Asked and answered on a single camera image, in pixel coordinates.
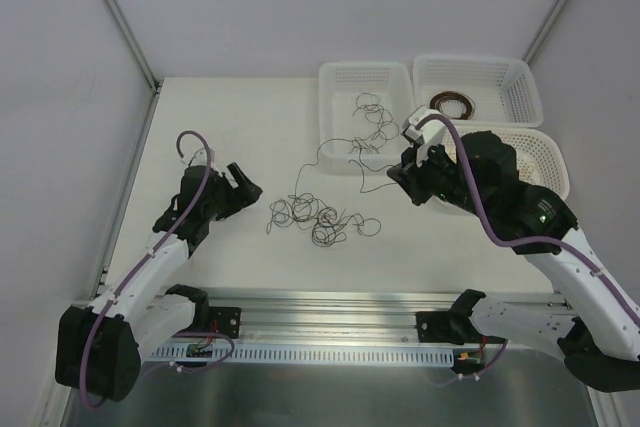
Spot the coiled brown cable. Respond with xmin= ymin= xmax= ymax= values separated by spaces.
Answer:
xmin=429 ymin=90 xmax=475 ymax=121

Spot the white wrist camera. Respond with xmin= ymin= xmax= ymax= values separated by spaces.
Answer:
xmin=401 ymin=106 xmax=446 ymax=148
xmin=181 ymin=147 xmax=217 ymax=170

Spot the aluminium mounting rail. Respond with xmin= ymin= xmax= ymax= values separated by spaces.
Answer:
xmin=62 ymin=286 xmax=571 ymax=351

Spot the white rectangular basket right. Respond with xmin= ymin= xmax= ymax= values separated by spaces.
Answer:
xmin=412 ymin=54 xmax=544 ymax=128

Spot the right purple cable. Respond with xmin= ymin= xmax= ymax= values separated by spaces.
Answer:
xmin=417 ymin=114 xmax=640 ymax=383

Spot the purple cable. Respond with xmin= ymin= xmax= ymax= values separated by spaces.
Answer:
xmin=417 ymin=114 xmax=640 ymax=383
xmin=78 ymin=130 xmax=236 ymax=409

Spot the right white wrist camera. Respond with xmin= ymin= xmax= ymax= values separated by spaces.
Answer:
xmin=401 ymin=106 xmax=446 ymax=148

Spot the slotted grey cable duct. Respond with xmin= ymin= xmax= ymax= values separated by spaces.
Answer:
xmin=148 ymin=340 xmax=454 ymax=368

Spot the left aluminium frame post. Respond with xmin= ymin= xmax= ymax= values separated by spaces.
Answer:
xmin=102 ymin=0 xmax=161 ymax=93

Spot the white rectangular basket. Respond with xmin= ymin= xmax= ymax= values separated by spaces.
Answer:
xmin=412 ymin=54 xmax=544 ymax=128
xmin=318 ymin=61 xmax=415 ymax=164

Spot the white rounded perforated basket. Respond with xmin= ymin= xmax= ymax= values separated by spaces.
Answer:
xmin=456 ymin=125 xmax=570 ymax=200

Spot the white rectangular basket left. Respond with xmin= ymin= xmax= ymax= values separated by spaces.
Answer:
xmin=318 ymin=61 xmax=415 ymax=164

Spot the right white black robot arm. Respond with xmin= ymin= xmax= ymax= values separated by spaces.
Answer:
xmin=387 ymin=131 xmax=639 ymax=393

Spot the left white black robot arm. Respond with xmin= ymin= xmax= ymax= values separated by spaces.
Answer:
xmin=54 ymin=163 xmax=263 ymax=401

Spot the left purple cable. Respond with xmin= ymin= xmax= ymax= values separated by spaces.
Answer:
xmin=78 ymin=130 xmax=236 ymax=409

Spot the aluminium frame post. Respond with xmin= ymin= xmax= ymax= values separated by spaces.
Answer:
xmin=521 ymin=0 xmax=571 ymax=66
xmin=102 ymin=0 xmax=161 ymax=93

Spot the loose black cable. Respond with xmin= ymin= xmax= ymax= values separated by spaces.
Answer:
xmin=349 ymin=92 xmax=401 ymax=153

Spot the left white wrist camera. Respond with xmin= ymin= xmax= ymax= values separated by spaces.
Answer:
xmin=181 ymin=147 xmax=217 ymax=170

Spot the right aluminium frame post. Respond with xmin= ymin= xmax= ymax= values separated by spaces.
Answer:
xmin=521 ymin=0 xmax=571 ymax=66

